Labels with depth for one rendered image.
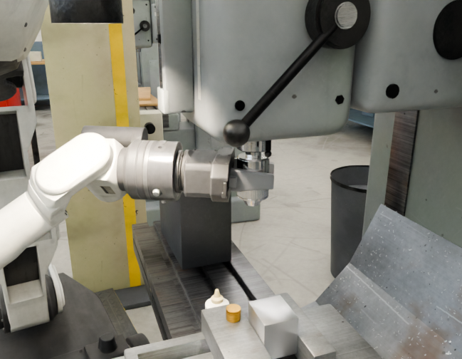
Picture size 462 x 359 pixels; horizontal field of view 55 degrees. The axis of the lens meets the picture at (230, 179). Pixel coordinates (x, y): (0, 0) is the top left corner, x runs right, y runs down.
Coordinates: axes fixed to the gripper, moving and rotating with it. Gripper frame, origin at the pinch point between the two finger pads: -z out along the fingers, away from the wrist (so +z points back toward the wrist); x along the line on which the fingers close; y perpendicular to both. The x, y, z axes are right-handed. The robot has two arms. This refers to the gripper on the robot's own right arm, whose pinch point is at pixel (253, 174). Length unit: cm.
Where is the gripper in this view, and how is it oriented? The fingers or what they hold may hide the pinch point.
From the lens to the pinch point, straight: 65.0
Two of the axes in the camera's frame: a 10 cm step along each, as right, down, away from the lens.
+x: 0.9, -3.2, 9.4
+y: -0.1, 9.5, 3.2
